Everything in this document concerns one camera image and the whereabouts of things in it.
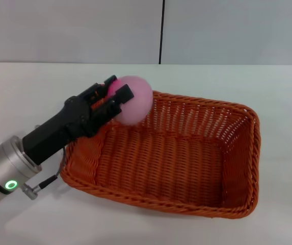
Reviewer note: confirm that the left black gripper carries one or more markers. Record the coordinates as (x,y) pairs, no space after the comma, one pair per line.
(59,130)

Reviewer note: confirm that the pink soft ball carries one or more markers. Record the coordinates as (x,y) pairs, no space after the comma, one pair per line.
(138,102)

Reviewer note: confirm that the orange woven plastic basket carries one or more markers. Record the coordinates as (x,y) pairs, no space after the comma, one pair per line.
(161,166)

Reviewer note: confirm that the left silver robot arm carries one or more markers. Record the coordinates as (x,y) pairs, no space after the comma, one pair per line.
(3,166)

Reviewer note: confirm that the black vertical wall strip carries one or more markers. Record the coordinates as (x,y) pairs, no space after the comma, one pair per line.
(162,30)

